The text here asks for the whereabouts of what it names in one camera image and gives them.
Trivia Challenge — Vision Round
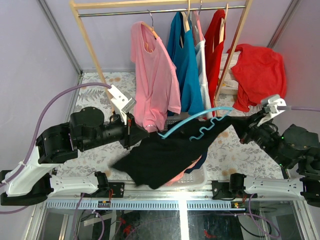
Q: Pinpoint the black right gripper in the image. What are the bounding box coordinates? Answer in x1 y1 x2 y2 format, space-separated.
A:
225 108 287 167

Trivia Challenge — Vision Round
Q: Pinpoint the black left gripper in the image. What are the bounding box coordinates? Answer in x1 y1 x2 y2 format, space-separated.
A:
82 108 151 151

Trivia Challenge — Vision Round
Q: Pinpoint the black printed t-shirt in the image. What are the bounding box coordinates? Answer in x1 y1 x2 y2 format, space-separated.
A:
110 116 246 190

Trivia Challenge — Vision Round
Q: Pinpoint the blue plastic hanger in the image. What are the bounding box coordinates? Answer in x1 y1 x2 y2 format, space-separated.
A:
157 106 234 141

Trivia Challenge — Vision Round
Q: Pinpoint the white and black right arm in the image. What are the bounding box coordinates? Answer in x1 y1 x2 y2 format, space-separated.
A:
227 113 320 207

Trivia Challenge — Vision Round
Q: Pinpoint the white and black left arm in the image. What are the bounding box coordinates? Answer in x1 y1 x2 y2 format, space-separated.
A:
0 107 149 206

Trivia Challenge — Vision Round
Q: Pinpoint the pink t-shirt on hanger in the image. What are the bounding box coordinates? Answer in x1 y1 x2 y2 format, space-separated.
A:
131 21 182 133

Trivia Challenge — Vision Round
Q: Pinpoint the salmon pink shirt in basket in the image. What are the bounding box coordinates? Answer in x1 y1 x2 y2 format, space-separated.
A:
165 160 198 186

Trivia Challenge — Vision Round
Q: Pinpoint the blue t-shirt on hanger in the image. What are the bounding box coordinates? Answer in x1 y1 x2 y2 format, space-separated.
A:
167 12 204 115

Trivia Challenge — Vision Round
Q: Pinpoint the red t-shirt on hanger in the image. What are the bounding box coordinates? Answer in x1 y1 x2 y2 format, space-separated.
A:
204 9 226 108

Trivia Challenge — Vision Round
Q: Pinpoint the wooden hanger under pink shirt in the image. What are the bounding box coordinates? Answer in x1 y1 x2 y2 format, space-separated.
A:
141 9 159 40

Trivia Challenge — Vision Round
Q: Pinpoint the white and pink hung shirt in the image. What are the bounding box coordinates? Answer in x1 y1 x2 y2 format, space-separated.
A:
189 11 212 110

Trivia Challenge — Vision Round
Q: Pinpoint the wooden hanger under blue shirt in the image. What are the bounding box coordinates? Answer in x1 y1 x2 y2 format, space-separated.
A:
179 1 191 49

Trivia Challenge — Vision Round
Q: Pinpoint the wooden hanger under red shirt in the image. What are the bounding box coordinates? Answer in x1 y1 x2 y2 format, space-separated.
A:
212 2 229 52

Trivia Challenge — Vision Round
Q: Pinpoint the floral patterned floor mat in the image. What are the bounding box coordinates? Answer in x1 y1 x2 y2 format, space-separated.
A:
53 86 283 181

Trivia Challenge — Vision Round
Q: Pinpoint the red cloth pile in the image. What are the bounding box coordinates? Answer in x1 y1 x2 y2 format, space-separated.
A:
230 43 287 113

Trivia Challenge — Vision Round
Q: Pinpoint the navy garment in basket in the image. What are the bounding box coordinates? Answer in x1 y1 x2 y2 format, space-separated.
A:
184 149 208 174

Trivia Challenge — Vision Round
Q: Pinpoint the white plastic laundry basket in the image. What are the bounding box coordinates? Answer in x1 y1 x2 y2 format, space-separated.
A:
159 112 208 191

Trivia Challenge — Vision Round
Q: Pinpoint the wooden clothes rack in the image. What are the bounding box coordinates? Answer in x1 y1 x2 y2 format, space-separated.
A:
69 0 254 121

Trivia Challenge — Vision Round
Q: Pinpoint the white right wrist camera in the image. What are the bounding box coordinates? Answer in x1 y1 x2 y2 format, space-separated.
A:
257 94 287 127

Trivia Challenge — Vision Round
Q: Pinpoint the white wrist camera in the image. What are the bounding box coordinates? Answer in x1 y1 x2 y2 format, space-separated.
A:
257 94 287 127
108 84 136 125

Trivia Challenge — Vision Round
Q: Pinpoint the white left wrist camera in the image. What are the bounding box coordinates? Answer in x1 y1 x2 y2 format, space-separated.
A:
108 84 136 125

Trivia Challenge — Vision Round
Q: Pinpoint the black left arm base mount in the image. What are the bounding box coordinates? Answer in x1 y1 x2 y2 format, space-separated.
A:
93 171 125 199

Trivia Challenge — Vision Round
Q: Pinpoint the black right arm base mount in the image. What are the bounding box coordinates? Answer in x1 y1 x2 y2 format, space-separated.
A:
211 173 246 200

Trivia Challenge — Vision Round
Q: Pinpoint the white slotted cable duct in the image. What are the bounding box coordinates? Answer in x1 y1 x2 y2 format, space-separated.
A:
45 200 245 211

